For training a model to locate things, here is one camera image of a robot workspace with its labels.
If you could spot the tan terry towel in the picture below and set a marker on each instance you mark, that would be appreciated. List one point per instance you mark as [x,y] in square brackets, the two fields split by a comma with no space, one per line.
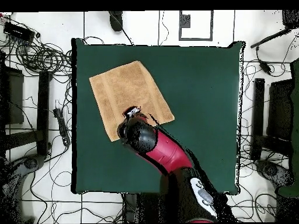
[123,88]

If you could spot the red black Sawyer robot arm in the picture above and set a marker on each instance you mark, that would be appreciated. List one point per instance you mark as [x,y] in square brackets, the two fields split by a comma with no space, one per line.
[163,151]

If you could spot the dark green table cloth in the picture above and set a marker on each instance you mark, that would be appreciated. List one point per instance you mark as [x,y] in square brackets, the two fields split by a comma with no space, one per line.
[105,163]

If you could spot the black power strip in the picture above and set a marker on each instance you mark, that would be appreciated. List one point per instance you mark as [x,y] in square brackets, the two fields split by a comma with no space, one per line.
[62,127]

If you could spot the black stand bar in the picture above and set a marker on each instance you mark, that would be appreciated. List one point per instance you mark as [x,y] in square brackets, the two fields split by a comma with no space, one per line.
[43,112]
[258,112]

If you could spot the person's foot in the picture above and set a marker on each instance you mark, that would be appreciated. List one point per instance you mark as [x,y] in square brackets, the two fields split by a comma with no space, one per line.
[116,21]

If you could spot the dark grey square plate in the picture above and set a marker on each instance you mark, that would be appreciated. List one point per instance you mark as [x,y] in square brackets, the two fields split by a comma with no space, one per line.
[185,21]

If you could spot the grey stand base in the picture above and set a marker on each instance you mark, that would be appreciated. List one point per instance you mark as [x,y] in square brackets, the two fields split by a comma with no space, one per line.
[271,170]
[30,163]

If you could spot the dark panel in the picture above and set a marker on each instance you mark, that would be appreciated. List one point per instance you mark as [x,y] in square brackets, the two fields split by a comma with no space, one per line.
[279,109]
[15,98]

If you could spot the black electronics box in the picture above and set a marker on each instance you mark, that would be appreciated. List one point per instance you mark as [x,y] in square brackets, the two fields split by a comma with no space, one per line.
[18,32]

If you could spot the black power adapter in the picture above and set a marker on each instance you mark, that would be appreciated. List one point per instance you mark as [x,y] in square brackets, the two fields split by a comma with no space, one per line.
[265,67]

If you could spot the black tripod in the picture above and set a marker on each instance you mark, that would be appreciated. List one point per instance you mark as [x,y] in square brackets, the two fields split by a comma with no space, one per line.
[271,37]

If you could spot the green cloth beside table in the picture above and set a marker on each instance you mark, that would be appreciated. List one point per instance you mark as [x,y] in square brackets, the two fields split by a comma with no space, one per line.
[296,116]

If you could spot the grey square floor frame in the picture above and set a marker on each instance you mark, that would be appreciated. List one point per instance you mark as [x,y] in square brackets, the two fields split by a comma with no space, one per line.
[179,35]

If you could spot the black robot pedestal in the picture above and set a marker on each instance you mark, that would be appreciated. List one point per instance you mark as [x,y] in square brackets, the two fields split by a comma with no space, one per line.
[130,207]

